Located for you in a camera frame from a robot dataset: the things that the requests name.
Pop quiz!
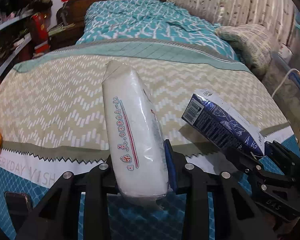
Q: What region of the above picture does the white mug red star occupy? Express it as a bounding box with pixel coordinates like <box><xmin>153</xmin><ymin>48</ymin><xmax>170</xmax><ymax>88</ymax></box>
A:
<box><xmin>279</xmin><ymin>43</ymin><xmax>293</xmax><ymax>63</ymax></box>

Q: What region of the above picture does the white tissue pack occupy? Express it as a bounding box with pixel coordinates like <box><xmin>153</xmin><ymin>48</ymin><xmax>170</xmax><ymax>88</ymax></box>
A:
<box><xmin>102</xmin><ymin>60</ymin><xmax>169</xmax><ymax>210</ymax></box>

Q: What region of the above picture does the beige leaf pattern curtain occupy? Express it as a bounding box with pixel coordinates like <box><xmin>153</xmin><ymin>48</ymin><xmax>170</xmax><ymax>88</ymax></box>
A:
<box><xmin>169</xmin><ymin>0</ymin><xmax>295</xmax><ymax>45</ymax></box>

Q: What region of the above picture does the white charging cable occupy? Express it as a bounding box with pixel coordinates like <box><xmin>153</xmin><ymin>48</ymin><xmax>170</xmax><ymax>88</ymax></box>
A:
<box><xmin>271</xmin><ymin>68</ymin><xmax>300</xmax><ymax>98</ymax></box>

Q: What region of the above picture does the patterned bed sheet cover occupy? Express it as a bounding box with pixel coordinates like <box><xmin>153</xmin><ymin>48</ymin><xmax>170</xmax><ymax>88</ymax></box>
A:
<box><xmin>0</xmin><ymin>40</ymin><xmax>300</xmax><ymax>239</ymax></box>

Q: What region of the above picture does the carved wooden headboard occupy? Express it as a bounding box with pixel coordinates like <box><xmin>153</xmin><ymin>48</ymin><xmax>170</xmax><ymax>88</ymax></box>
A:
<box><xmin>48</xmin><ymin>0</ymin><xmax>167</xmax><ymax>51</ymax></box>

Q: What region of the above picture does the teal white patterned quilt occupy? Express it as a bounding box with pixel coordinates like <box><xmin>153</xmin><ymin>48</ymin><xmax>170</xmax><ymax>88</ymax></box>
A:
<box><xmin>77</xmin><ymin>0</ymin><xmax>238</xmax><ymax>60</ymax></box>

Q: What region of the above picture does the black phone on stand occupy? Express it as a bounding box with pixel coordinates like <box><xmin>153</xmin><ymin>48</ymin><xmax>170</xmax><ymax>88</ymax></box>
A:
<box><xmin>4</xmin><ymin>191</ymin><xmax>33</xmax><ymax>232</ymax></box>

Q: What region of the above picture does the clear bin blue handle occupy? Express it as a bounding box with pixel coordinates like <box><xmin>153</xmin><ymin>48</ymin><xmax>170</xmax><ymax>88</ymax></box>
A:
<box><xmin>262</xmin><ymin>52</ymin><xmax>300</xmax><ymax>129</ymax></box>

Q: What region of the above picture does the red gift box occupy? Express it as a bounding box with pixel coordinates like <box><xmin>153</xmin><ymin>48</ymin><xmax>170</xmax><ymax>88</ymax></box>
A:
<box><xmin>29</xmin><ymin>12</ymin><xmax>50</xmax><ymax>55</ymax></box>

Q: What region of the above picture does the grey patterned folded blanket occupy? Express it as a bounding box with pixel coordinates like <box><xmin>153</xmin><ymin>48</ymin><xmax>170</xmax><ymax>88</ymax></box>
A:
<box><xmin>215</xmin><ymin>24</ymin><xmax>280</xmax><ymax>80</ymax></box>

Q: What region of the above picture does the blue carton box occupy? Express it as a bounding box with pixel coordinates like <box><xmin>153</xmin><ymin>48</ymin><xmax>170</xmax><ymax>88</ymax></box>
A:
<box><xmin>181</xmin><ymin>89</ymin><xmax>264</xmax><ymax>157</ymax></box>

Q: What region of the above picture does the metal storage shelf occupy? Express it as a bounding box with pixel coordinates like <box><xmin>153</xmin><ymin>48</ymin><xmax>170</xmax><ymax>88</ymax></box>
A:
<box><xmin>0</xmin><ymin>11</ymin><xmax>34</xmax><ymax>84</ymax></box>

